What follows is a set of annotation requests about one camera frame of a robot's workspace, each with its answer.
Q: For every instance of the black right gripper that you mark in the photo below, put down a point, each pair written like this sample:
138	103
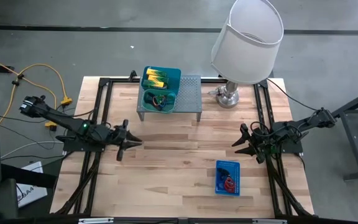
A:
259	140

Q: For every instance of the grey perforated metal shelf riser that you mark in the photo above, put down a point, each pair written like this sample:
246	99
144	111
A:
191	93

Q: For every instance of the white shade silver table lamp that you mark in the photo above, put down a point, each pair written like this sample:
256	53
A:
247	46

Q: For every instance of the white printed paper sheet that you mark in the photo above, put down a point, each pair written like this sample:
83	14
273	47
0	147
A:
33	196

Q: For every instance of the wide blue rubber band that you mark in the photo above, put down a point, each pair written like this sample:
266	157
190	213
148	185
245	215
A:
154	107

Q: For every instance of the green rubber band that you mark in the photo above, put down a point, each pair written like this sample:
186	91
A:
165	100

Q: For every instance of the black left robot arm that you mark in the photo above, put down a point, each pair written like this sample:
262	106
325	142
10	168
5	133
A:
64	123

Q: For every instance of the blue perforated plastic basket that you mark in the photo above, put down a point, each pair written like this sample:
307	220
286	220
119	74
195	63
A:
235	174

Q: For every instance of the black cart bar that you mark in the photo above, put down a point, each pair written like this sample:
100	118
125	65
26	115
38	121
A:
26	175

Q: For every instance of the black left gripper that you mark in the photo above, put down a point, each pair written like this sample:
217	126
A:
118	137

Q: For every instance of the black aluminium table frame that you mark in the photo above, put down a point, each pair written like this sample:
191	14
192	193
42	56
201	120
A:
120	80

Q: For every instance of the dark grey box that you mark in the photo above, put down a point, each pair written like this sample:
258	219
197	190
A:
2	199

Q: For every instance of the light teal plastic container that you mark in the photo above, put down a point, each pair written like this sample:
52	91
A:
169	105

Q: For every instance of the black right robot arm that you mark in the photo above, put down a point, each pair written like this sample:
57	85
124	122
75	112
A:
306	124

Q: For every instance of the dark teal container lid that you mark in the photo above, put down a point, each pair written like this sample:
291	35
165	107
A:
174	77

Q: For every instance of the clear glass light bulb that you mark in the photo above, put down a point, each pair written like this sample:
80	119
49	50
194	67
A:
214	91

